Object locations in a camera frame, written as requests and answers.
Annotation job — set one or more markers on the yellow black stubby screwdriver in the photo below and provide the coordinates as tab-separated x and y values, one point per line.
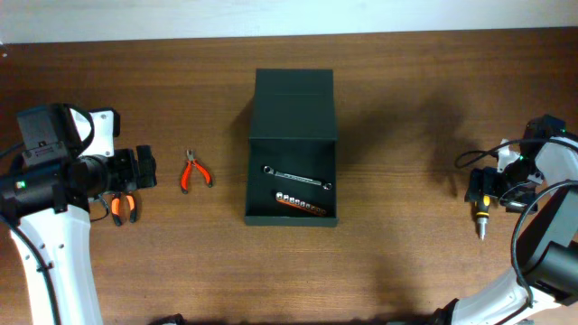
481	213

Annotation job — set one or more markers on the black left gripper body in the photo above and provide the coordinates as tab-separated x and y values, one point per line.
127	168

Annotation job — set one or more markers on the silver ratchet wrench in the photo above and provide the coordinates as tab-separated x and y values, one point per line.
324	185

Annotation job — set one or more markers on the orange black needle-nose pliers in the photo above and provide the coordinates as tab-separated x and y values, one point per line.
123	207

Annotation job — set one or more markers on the orange socket rail set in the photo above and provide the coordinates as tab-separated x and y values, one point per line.
295	203

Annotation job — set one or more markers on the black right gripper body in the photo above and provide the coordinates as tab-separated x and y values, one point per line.
483	185

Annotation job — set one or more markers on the black open box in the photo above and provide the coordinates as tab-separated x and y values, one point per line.
293	129

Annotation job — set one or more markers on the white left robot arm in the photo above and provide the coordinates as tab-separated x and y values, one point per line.
69	161

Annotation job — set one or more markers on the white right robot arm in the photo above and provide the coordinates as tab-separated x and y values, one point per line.
543	248

